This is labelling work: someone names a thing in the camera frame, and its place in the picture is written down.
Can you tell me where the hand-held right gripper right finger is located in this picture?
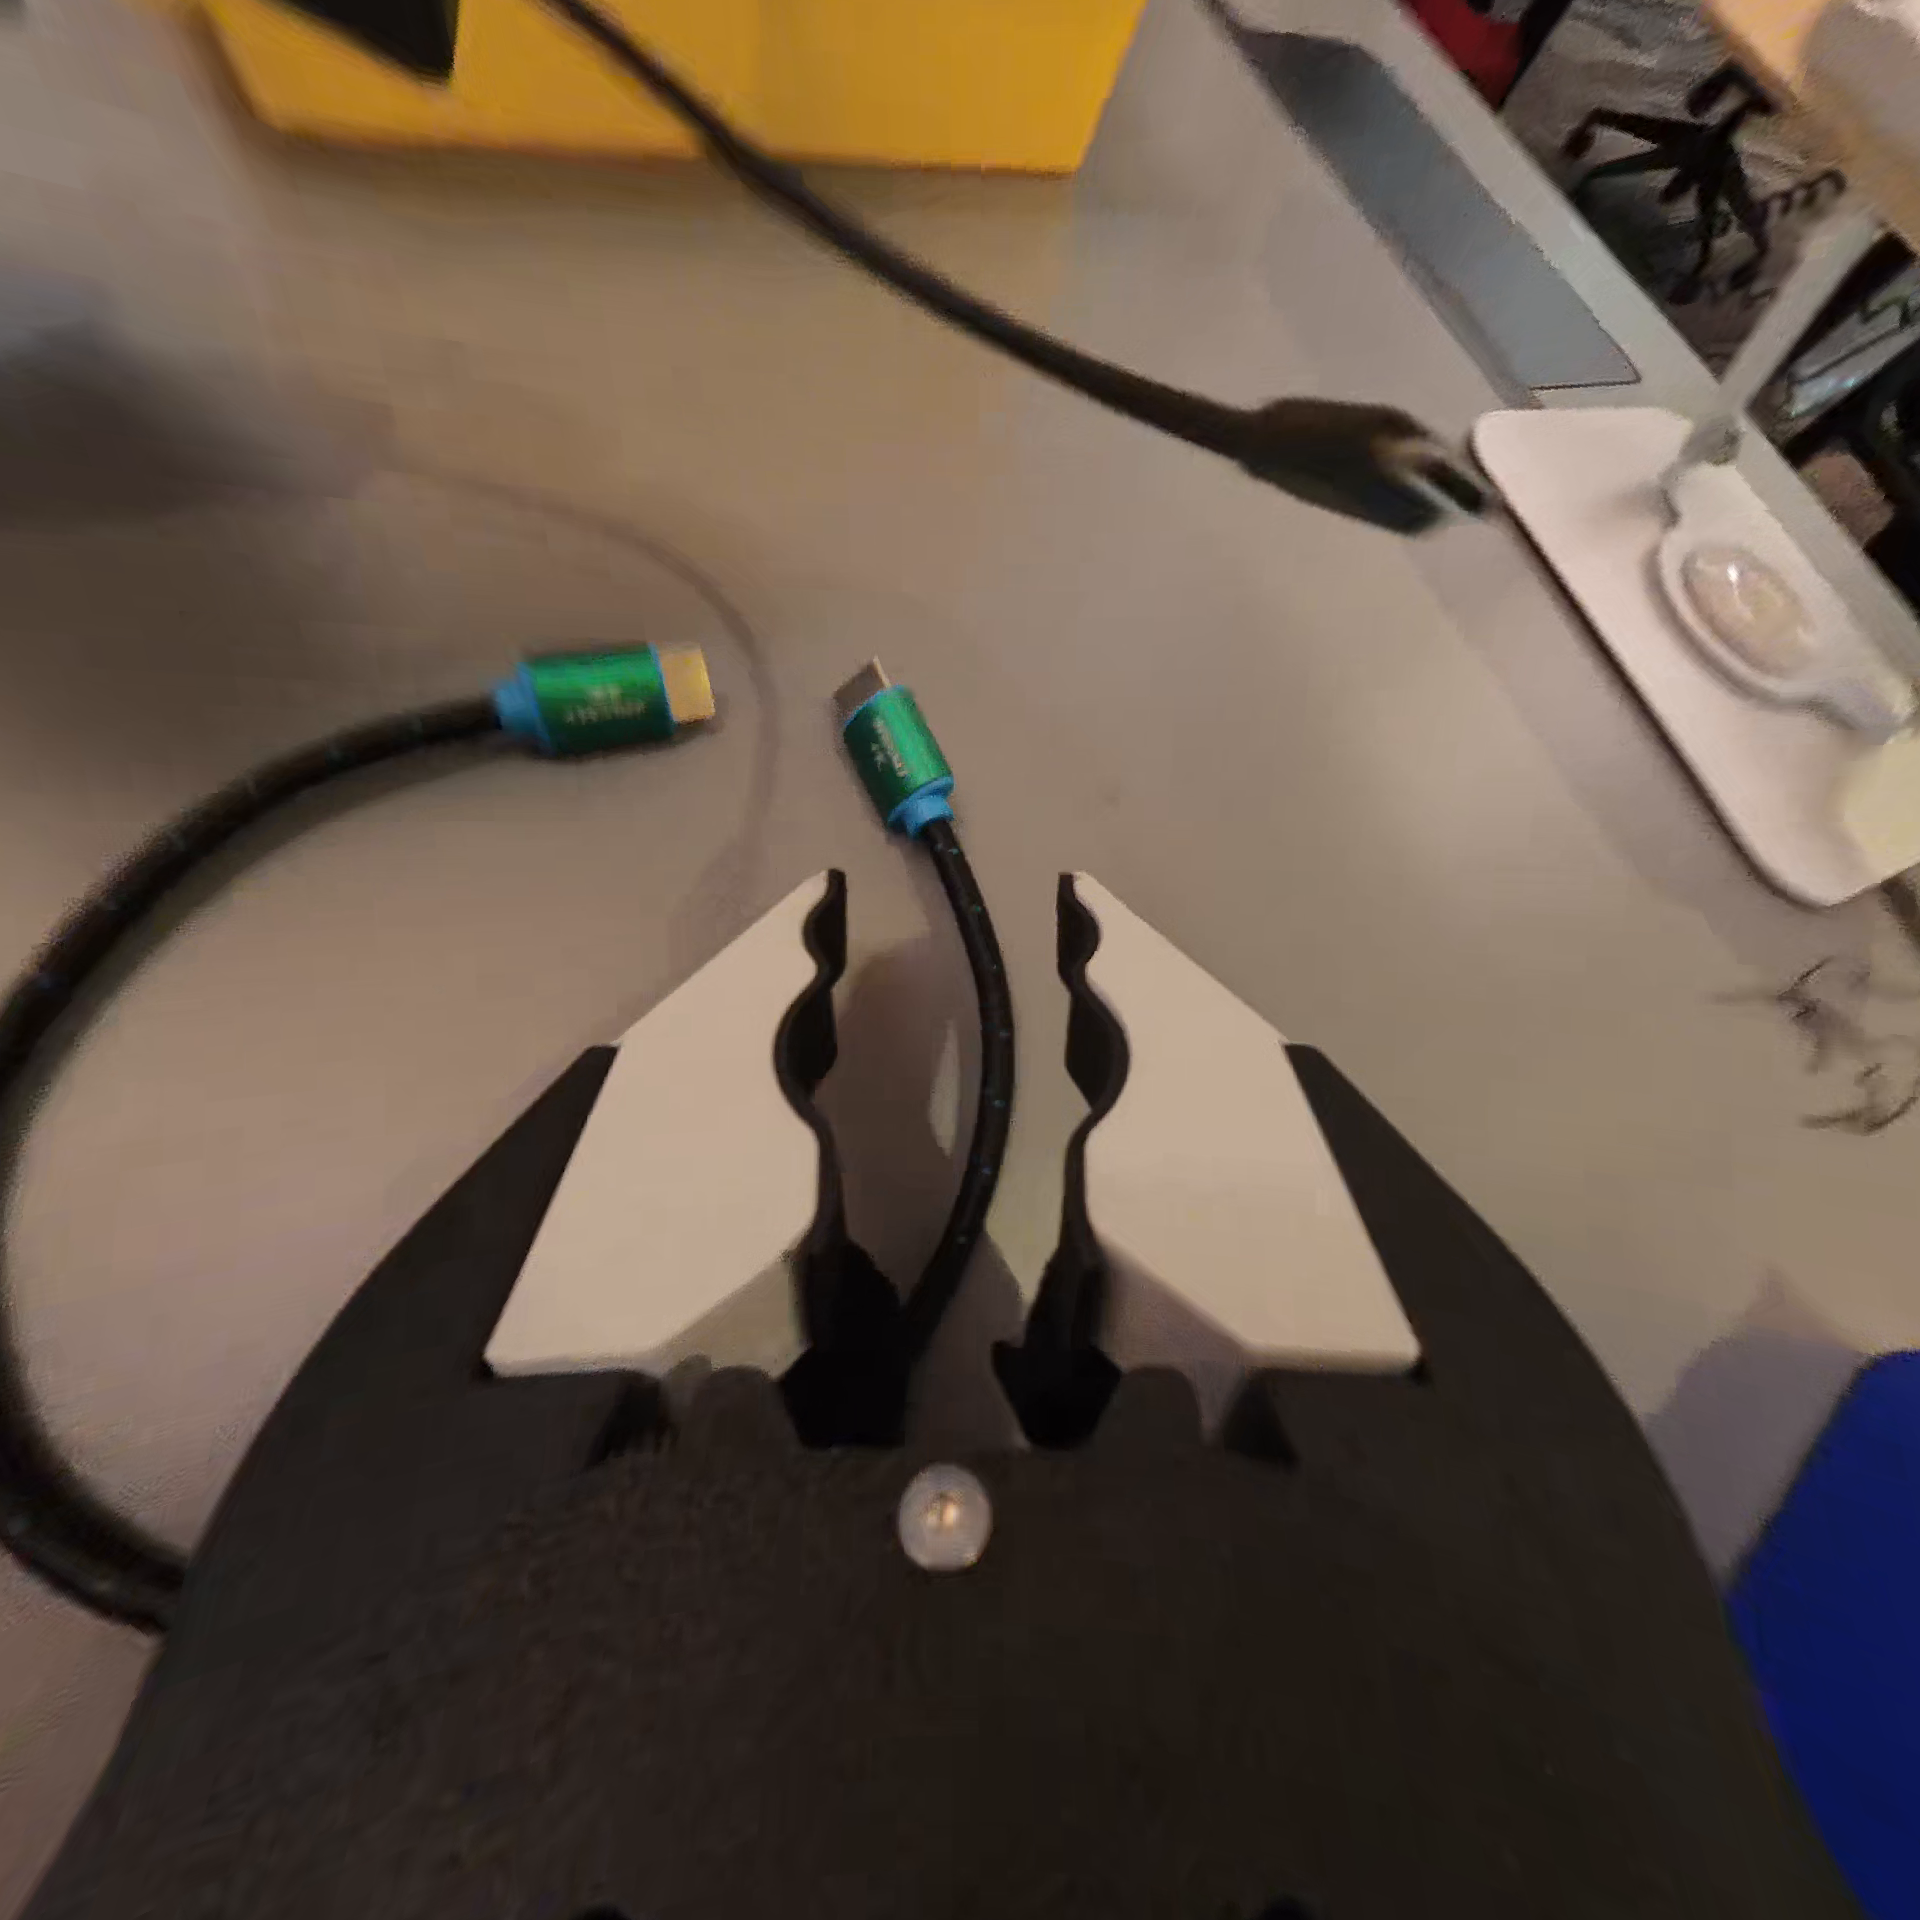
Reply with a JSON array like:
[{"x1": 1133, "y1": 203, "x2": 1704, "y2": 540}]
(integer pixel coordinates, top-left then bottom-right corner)
[{"x1": 993, "y1": 871, "x2": 1428, "y2": 1450}]

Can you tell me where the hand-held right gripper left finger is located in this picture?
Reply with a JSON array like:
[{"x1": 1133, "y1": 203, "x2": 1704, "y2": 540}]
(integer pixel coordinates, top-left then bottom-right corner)
[{"x1": 483, "y1": 866, "x2": 910, "y2": 1450}]

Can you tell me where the black braided HDMI cable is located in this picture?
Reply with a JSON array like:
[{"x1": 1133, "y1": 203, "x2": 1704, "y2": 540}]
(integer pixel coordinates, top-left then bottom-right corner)
[
  {"x1": 0, "y1": 642, "x2": 721, "y2": 1640},
  {"x1": 833, "y1": 654, "x2": 1020, "y2": 1361}
]

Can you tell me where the blue plastic bin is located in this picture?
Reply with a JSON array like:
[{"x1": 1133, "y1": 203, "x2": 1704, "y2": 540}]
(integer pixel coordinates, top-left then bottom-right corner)
[{"x1": 1725, "y1": 1350, "x2": 1920, "y2": 1920}]

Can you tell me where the thick black adapter cable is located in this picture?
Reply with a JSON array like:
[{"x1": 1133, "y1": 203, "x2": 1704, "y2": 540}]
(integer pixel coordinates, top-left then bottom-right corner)
[{"x1": 546, "y1": 0, "x2": 1490, "y2": 538}]

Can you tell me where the yellow plastic bin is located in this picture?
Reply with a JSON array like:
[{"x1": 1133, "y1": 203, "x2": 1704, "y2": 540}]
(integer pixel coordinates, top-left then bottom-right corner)
[{"x1": 202, "y1": 0, "x2": 1151, "y2": 174}]

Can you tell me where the black desk mat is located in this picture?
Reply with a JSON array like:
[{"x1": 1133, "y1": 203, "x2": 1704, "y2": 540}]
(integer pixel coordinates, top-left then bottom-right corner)
[{"x1": 1223, "y1": 14, "x2": 1644, "y2": 396}]

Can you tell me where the black office chair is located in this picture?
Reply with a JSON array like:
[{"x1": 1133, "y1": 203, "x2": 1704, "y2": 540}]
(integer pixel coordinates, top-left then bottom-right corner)
[{"x1": 1560, "y1": 67, "x2": 1851, "y2": 302}]

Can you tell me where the red storage box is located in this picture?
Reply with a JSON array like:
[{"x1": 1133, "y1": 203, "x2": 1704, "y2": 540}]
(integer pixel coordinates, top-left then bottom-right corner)
[{"x1": 1403, "y1": 0, "x2": 1532, "y2": 96}]

